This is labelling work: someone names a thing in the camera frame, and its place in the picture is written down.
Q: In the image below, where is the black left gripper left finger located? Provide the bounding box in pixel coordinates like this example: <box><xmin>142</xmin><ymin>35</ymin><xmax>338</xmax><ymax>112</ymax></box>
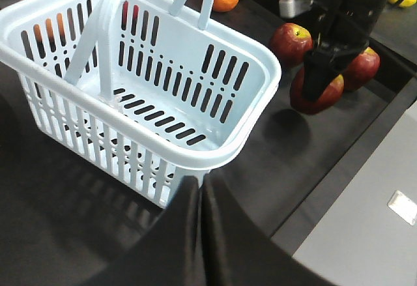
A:
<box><xmin>82</xmin><ymin>176</ymin><xmax>205</xmax><ymax>285</ymax></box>

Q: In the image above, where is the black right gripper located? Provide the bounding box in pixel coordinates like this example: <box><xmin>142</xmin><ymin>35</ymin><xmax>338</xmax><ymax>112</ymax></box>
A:
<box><xmin>302</xmin><ymin>0</ymin><xmax>368</xmax><ymax>102</ymax></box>

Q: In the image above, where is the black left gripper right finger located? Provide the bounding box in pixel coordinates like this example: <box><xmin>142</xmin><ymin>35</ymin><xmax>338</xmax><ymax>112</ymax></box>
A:
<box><xmin>201</xmin><ymin>179</ymin><xmax>330</xmax><ymax>285</ymax></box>

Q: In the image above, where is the red apple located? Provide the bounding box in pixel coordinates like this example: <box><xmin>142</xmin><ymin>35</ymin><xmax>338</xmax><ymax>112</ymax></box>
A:
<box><xmin>289</xmin><ymin>67</ymin><xmax>345</xmax><ymax>115</ymax></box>
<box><xmin>342</xmin><ymin>47</ymin><xmax>381</xmax><ymax>91</ymax></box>
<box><xmin>268</xmin><ymin>23</ymin><xmax>313</xmax><ymax>69</ymax></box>

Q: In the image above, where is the light blue plastic basket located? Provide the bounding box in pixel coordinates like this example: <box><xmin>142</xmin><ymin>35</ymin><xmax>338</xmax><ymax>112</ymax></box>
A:
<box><xmin>1</xmin><ymin>0</ymin><xmax>281</xmax><ymax>207</ymax></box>

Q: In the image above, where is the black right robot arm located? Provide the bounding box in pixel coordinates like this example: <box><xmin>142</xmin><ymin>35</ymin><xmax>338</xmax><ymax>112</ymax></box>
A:
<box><xmin>302</xmin><ymin>0</ymin><xmax>388</xmax><ymax>102</ymax></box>

